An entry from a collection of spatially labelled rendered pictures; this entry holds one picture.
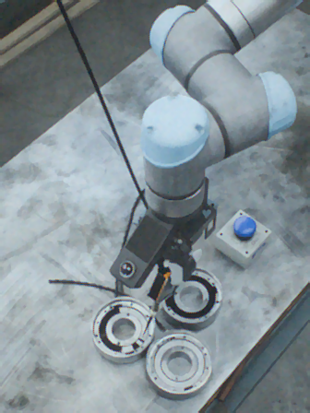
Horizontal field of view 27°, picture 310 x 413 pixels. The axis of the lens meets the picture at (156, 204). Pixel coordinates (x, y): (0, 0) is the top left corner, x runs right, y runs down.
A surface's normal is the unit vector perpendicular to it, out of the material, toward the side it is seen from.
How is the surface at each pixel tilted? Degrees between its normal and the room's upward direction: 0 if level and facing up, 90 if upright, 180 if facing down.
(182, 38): 29
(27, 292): 0
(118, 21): 0
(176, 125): 0
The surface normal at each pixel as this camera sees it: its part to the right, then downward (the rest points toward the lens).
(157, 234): -0.35, -0.15
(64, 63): -0.03, -0.55
